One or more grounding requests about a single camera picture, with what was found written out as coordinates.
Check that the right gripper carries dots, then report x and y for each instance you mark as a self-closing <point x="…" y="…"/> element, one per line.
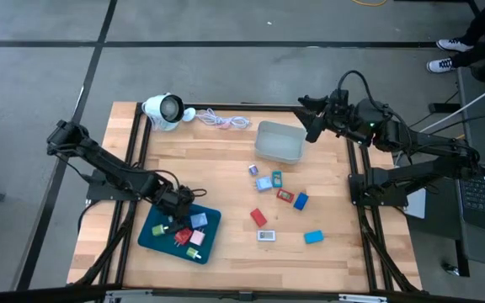
<point x="338" y="111"/>

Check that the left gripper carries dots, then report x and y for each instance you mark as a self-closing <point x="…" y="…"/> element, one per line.
<point x="175" y="201"/>

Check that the red plug charger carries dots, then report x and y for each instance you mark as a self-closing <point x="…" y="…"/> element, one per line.
<point x="182" y="236"/>

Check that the lavender blue usb charger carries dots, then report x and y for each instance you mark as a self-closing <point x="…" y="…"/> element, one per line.
<point x="199" y="220"/>

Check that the pink plug charger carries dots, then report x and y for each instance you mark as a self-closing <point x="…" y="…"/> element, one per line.
<point x="197" y="238"/>

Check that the teal plastic tray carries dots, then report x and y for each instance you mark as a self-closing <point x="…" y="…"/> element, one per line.
<point x="158" y="249"/>

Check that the teal rectangular case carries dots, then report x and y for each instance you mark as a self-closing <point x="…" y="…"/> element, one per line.
<point x="277" y="179"/>

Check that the red rectangular block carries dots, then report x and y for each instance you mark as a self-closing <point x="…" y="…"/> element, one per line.
<point x="258" y="217"/>

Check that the red rectangular case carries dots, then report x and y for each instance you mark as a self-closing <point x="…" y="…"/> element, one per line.
<point x="285" y="195"/>

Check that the light blue plug charger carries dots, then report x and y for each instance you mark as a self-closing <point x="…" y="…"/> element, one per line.
<point x="263" y="184"/>

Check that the white rectangular case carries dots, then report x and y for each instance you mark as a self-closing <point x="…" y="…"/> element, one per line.
<point x="266" y="235"/>

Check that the dark blue rectangular block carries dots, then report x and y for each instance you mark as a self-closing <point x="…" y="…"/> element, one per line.
<point x="300" y="201"/>

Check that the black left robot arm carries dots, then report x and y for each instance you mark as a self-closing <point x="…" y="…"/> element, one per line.
<point x="112" y="168"/>

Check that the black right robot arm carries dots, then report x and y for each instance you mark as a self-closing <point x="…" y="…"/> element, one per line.
<point x="415" y="168"/>

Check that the olive green plug charger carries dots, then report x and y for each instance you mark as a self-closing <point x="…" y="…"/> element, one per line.
<point x="159" y="230"/>

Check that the lime green plug charger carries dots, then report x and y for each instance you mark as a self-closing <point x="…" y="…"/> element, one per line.
<point x="192" y="252"/>

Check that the white plastic bin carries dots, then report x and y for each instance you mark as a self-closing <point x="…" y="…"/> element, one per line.
<point x="280" y="143"/>

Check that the light blue rectangular block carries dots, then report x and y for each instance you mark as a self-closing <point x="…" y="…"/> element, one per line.
<point x="313" y="236"/>

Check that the black desk foot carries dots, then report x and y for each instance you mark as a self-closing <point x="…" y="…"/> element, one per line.
<point x="444" y="107"/>

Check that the person's white shoe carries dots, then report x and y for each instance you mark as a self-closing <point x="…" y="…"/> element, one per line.
<point x="440" y="65"/>
<point x="453" y="44"/>

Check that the white paper sheet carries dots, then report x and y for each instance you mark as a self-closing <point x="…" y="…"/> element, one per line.
<point x="417" y="206"/>

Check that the black foreground bar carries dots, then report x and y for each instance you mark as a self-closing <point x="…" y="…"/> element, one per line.
<point x="36" y="294"/>

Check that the person's leg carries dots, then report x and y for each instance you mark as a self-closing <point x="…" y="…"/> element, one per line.
<point x="484" y="19"/>
<point x="482" y="50"/>

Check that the black caster wheel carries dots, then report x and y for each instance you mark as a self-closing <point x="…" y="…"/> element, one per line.
<point x="451" y="269"/>

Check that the grey side desk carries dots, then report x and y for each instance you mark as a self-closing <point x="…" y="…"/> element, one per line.
<point x="478" y="252"/>

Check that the black aluminium table frame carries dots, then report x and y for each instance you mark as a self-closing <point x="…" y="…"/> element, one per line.
<point x="268" y="107"/>

